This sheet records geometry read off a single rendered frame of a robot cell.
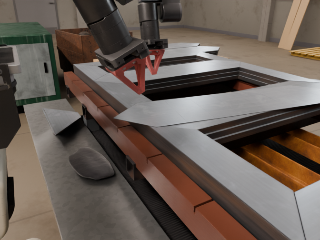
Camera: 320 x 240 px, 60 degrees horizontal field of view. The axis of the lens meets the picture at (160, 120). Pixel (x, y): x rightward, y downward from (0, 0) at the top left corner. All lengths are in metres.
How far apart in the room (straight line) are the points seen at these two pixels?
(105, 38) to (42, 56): 2.74
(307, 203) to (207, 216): 0.15
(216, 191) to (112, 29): 0.32
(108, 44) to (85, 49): 3.43
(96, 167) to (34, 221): 1.03
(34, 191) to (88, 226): 1.37
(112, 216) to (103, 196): 0.08
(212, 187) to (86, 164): 0.44
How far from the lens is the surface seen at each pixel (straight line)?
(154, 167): 0.60
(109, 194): 0.76
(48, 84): 3.26
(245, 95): 0.94
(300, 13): 7.83
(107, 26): 0.46
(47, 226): 1.75
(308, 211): 0.48
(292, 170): 0.90
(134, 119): 0.71
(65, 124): 1.10
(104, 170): 0.81
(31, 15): 10.82
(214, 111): 0.78
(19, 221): 1.84
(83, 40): 3.87
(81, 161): 0.86
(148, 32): 0.84
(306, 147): 1.02
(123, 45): 0.47
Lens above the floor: 1.15
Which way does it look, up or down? 24 degrees down
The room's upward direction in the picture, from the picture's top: straight up
